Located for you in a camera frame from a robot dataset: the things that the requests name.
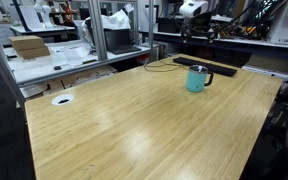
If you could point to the black computer keyboard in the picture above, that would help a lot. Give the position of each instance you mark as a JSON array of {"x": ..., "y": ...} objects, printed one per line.
[{"x": 211, "y": 67}]

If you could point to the white crumpled plastic bag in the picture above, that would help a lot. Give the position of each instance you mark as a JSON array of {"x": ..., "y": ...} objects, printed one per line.
[{"x": 117, "y": 21}]

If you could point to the long grey shelf bench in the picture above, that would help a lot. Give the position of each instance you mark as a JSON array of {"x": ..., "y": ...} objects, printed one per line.
[{"x": 163, "y": 36}]

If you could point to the black laptop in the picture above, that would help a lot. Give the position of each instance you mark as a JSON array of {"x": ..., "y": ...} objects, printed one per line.
[{"x": 119, "y": 42}]

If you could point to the white workbench with frame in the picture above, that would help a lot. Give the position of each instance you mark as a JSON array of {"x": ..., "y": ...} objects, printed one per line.
[{"x": 73, "y": 59}]

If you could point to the aluminium frame post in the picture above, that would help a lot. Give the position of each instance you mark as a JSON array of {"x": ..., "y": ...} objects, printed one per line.
[{"x": 97, "y": 29}]

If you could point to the stacked cardboard boxes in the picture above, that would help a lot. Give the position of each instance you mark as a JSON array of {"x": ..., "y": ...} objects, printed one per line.
[{"x": 29, "y": 47}]

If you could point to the black box on shelf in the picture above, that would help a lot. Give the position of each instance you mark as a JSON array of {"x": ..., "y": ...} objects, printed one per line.
[{"x": 169, "y": 25}]

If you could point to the white table cable grommet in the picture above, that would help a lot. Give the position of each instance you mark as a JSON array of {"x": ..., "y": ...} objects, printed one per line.
[{"x": 62, "y": 99}]

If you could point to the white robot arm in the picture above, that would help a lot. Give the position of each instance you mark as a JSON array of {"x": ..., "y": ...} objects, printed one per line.
[{"x": 193, "y": 8}]

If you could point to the teal mug with black handle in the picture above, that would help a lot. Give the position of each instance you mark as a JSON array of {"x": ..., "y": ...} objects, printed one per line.
[{"x": 198, "y": 77}]

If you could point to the flat cardboard under bench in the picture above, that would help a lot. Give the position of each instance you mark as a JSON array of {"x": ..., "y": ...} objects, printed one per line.
[{"x": 66, "y": 82}]

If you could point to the black chair at right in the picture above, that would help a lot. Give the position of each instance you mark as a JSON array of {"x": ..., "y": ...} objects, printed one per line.
[{"x": 269, "y": 157}]

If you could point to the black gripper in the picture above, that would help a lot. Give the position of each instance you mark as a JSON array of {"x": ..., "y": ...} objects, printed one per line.
[{"x": 198, "y": 26}]

